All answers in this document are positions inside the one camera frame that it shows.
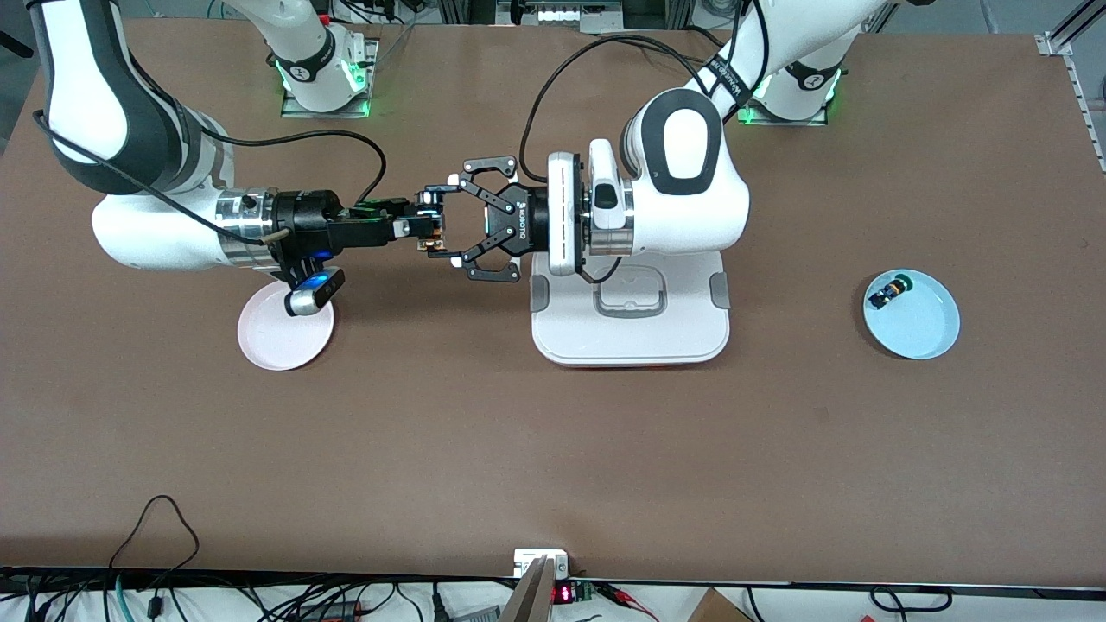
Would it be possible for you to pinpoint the orange push button switch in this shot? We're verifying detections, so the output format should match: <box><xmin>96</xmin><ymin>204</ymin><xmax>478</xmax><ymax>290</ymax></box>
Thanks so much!
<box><xmin>415</xmin><ymin>189</ymin><xmax>451</xmax><ymax>257</ymax></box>

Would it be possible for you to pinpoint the pink round plate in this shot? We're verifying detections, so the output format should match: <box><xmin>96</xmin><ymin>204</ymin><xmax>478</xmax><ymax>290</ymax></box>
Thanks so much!
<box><xmin>237</xmin><ymin>278</ymin><xmax>336</xmax><ymax>372</ymax></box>

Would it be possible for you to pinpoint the white lidded lunch box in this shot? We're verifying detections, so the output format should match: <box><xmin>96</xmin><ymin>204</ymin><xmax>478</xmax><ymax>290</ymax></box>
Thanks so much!
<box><xmin>529</xmin><ymin>249</ymin><xmax>732</xmax><ymax>370</ymax></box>

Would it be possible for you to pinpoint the dark equipment rack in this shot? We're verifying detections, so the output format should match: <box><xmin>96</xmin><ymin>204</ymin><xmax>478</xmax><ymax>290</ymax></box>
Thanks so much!
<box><xmin>437</xmin><ymin>0</ymin><xmax>694</xmax><ymax>35</ymax></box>

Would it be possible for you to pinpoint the silver aluminium profile bar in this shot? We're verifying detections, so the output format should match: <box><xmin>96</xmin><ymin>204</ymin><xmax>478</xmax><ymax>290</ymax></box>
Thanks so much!
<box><xmin>499</xmin><ymin>556</ymin><xmax>559</xmax><ymax>622</ymax></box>

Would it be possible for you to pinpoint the black power adapter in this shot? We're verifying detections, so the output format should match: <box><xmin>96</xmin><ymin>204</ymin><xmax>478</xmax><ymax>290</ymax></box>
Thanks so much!
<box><xmin>296</xmin><ymin>600</ymin><xmax>365</xmax><ymax>622</ymax></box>

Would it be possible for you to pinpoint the brown cardboard piece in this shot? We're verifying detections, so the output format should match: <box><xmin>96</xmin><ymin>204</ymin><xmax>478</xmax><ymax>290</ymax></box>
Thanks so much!
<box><xmin>686</xmin><ymin>587</ymin><xmax>754</xmax><ymax>622</ymax></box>

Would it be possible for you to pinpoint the light blue round plate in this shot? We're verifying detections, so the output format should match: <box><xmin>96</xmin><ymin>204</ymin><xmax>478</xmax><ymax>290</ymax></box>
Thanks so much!
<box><xmin>862</xmin><ymin>269</ymin><xmax>962</xmax><ymax>361</ymax></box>

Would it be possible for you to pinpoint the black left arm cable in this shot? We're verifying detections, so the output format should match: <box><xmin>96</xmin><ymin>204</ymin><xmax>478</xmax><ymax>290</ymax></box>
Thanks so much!
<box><xmin>520</xmin><ymin>0</ymin><xmax>772</xmax><ymax>187</ymax></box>

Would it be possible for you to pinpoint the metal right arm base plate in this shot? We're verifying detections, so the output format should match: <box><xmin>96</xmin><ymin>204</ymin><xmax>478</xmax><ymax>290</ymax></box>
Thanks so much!
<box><xmin>280</xmin><ymin>38</ymin><xmax>380</xmax><ymax>120</ymax></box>

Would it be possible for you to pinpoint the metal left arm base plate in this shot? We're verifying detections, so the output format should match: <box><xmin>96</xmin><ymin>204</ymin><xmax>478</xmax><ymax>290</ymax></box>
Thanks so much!
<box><xmin>734</xmin><ymin>76</ymin><xmax>830</xmax><ymax>129</ymax></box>

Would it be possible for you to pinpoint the silver mounting bracket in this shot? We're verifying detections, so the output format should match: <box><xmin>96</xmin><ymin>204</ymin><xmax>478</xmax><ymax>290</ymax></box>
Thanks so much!
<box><xmin>513</xmin><ymin>549</ymin><xmax>572</xmax><ymax>581</ymax></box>

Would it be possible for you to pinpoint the black looped thin cable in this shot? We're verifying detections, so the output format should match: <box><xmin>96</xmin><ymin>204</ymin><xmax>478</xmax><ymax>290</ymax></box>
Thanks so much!
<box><xmin>107</xmin><ymin>494</ymin><xmax>201</xmax><ymax>590</ymax></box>

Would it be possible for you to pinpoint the red clip lead cable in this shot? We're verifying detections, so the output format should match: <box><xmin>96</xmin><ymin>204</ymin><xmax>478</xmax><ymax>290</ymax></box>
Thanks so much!
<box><xmin>594</xmin><ymin>581</ymin><xmax>660</xmax><ymax>621</ymax></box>

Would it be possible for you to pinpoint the green push button switch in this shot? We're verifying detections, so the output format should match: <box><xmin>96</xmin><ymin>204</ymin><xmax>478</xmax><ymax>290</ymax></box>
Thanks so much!
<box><xmin>867</xmin><ymin>273</ymin><xmax>915</xmax><ymax>310</ymax></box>

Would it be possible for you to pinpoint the black oval cable loop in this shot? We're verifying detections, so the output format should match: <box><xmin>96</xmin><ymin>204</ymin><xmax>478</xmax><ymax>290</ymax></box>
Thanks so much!
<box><xmin>868</xmin><ymin>585</ymin><xmax>954</xmax><ymax>615</ymax></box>

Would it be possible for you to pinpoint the silver aluminium frame rail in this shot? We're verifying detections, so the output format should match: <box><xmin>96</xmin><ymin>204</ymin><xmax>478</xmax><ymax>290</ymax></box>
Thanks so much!
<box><xmin>1035</xmin><ymin>0</ymin><xmax>1106</xmax><ymax>175</ymax></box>

